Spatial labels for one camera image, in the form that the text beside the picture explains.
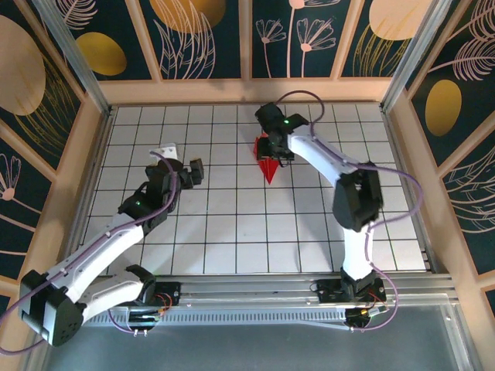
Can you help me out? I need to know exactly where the slotted grey cable duct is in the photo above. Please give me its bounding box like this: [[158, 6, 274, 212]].
[[83, 308, 351, 326]]

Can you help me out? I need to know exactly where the long aluminium mounting rail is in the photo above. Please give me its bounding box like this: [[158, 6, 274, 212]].
[[38, 273, 461, 312]]

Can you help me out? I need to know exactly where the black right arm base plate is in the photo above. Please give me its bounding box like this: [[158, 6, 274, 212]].
[[316, 278, 387, 305]]

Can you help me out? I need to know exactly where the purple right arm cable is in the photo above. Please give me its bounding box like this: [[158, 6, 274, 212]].
[[275, 90, 423, 333]]

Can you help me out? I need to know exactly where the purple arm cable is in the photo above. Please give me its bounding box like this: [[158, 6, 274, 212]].
[[0, 151, 179, 355], [275, 90, 423, 333]]

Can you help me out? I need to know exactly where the small wired controller board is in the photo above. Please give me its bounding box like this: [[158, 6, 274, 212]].
[[343, 305, 388, 332], [126, 307, 166, 336]]

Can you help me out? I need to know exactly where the aluminium table side rail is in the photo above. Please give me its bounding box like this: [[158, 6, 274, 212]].
[[57, 107, 117, 278], [381, 107, 444, 276]]

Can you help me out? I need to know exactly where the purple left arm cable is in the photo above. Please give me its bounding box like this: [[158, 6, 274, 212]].
[[0, 151, 179, 355]]

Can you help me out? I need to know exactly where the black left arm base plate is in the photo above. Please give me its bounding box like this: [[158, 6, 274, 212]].
[[153, 281, 183, 308]]

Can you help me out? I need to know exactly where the slanted aluminium frame post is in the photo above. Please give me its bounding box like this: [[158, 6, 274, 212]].
[[380, 0, 463, 113], [32, 0, 114, 117]]

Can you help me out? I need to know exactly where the red paper sheet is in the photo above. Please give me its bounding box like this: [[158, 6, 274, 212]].
[[253, 132, 282, 186]]

